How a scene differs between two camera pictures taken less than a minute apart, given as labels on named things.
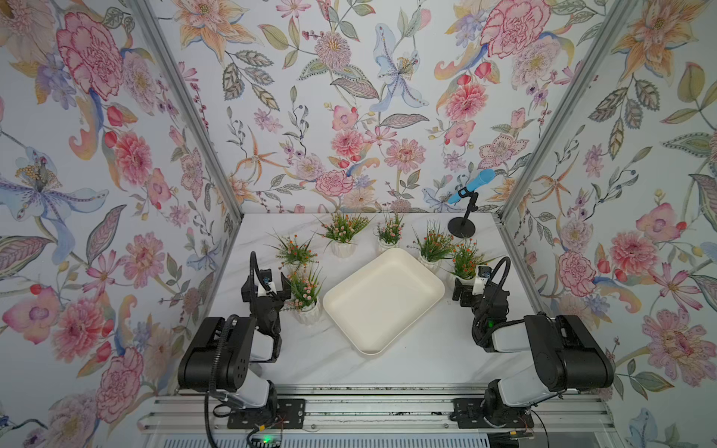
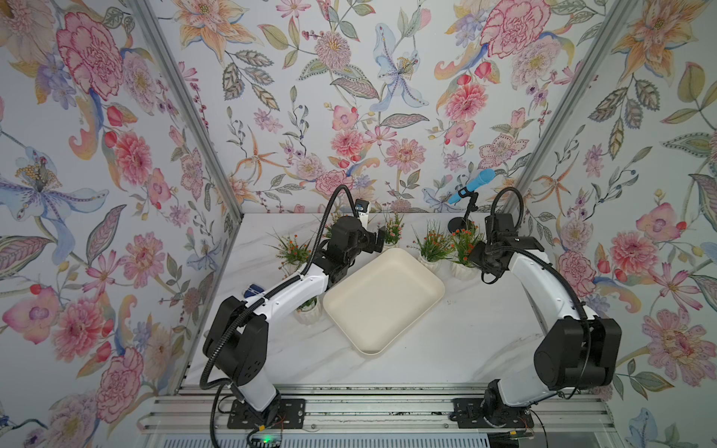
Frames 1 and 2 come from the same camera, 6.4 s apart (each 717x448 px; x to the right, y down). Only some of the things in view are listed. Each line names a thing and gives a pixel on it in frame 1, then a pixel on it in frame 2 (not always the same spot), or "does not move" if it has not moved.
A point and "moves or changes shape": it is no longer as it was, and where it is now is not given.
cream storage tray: [383, 298] does not move
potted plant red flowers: [466, 260] moves or changes shape
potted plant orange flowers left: [292, 254] does not move
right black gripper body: [468, 300] to [481, 256]
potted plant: [389, 231] does not move
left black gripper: [286, 287] to [370, 245]
